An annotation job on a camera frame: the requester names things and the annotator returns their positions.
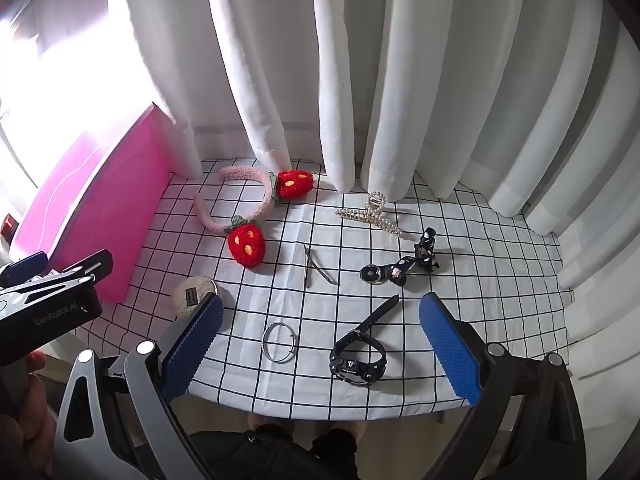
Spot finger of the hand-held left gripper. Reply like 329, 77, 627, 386
0, 254, 49, 286
10, 249, 115, 306

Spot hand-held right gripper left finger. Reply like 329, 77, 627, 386
52, 292, 223, 480

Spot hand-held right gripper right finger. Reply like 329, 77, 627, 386
419, 291, 586, 480

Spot fluffy pompom keychain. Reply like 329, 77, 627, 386
172, 276, 219, 318

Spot pink plastic basin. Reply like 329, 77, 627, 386
10, 102, 176, 306

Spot black wrist watch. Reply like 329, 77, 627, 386
329, 294, 401, 386

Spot pearl hair claw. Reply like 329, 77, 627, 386
335, 191, 405, 237

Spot person's left hand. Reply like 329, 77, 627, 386
0, 350, 58, 480

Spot pink strawberry headband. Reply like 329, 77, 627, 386
194, 165, 315, 268

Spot person's dark pants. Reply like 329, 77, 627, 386
190, 415, 363, 480

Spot metal hair pin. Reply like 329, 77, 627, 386
302, 244, 341, 288

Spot white curtain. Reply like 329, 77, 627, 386
102, 0, 640, 346

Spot silver bangle bracelet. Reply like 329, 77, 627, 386
262, 322, 299, 363

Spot black bow hair tie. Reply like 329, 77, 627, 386
360, 227, 441, 288

